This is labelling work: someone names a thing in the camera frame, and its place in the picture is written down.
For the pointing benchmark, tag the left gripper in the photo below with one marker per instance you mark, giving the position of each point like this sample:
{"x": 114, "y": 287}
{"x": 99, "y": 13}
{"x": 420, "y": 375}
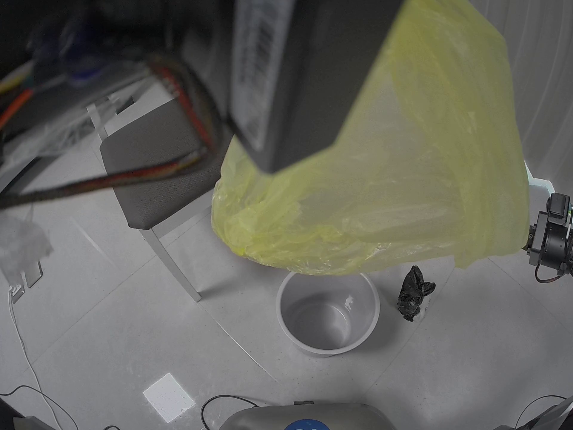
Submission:
{"x": 313, "y": 61}

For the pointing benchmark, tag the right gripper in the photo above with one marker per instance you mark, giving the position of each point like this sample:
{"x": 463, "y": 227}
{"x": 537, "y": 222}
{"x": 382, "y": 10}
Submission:
{"x": 553, "y": 240}

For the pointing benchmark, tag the white paper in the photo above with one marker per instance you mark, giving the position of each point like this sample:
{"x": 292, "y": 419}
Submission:
{"x": 426, "y": 308}

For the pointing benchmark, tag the yellow plastic bag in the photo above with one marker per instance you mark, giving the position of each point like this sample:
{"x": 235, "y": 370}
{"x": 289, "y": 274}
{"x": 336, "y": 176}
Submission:
{"x": 425, "y": 173}

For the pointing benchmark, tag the black plastic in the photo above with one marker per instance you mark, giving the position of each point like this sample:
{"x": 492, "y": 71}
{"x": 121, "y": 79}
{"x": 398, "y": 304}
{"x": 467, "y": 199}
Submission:
{"x": 412, "y": 294}

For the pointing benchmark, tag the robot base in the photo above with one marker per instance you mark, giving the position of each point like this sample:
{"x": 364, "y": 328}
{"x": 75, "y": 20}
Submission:
{"x": 268, "y": 419}

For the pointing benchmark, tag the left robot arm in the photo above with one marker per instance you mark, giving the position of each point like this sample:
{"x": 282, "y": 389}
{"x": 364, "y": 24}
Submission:
{"x": 89, "y": 16}

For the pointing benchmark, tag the white trash bin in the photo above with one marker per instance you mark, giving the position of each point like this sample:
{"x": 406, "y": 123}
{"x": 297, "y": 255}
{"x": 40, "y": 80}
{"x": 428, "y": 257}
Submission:
{"x": 295, "y": 329}

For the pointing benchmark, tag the dark grey white chair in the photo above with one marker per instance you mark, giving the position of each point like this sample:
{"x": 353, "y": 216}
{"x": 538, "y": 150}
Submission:
{"x": 147, "y": 173}

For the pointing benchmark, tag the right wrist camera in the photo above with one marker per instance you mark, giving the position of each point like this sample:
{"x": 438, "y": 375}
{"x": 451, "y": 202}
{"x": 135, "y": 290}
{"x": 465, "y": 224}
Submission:
{"x": 558, "y": 205}

